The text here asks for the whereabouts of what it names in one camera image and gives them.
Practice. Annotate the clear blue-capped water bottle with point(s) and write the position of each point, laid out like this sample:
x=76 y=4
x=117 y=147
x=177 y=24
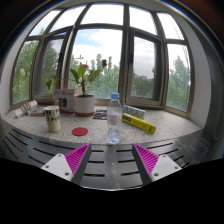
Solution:
x=114 y=120

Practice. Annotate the colourful flat book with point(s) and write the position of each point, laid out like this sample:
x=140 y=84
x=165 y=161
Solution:
x=38 y=111

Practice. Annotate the white paper cup black print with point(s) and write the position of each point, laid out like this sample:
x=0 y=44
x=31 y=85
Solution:
x=52 y=120

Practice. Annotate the dark-framed bay window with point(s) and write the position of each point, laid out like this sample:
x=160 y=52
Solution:
x=126 y=66

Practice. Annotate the black patterned openwork trivet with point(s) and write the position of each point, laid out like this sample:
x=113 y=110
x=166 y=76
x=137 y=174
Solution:
x=100 y=114

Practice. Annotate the potted red-flowered plant white pot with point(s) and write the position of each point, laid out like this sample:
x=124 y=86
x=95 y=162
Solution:
x=84 y=105

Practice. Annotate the light blue box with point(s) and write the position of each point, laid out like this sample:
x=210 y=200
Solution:
x=135 y=111

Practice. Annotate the flat round red coaster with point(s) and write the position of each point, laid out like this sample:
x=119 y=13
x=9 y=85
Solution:
x=80 y=131

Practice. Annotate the white rolled package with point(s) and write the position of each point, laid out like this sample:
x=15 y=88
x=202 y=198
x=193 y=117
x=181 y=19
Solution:
x=25 y=108

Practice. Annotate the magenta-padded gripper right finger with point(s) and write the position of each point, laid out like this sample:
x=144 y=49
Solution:
x=146 y=159

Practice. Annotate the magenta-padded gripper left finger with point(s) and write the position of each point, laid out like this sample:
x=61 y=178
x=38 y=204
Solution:
x=77 y=158

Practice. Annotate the long yellow box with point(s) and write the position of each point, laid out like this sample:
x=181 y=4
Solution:
x=138 y=123

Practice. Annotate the black slatted grille panel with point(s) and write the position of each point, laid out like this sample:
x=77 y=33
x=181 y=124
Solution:
x=110 y=166

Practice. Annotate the red and white printed box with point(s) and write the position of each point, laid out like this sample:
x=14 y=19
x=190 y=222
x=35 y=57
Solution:
x=66 y=100

